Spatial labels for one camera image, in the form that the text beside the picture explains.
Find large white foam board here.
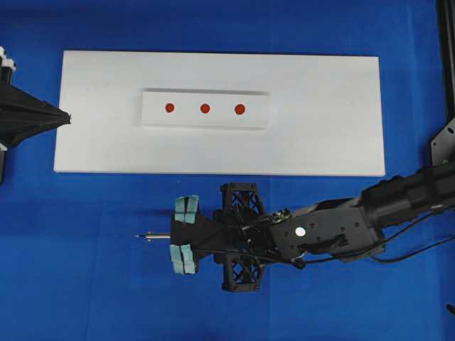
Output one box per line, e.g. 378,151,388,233
54,50,385,177

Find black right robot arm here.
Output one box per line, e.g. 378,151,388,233
170,163,454,292

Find small white raised block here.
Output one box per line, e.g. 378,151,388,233
141,88,270,130

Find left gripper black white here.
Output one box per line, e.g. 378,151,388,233
0,45,73,185

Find red handled soldering iron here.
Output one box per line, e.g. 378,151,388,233
135,232,171,242

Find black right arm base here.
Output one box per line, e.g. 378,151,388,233
430,119,455,166

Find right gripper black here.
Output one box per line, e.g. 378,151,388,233
170,183,277,292

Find black aluminium frame post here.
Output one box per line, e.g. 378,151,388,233
436,0,454,122

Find black object at edge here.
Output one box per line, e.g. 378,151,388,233
446,303,455,315

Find black soldering iron cable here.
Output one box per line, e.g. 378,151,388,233
193,204,455,266

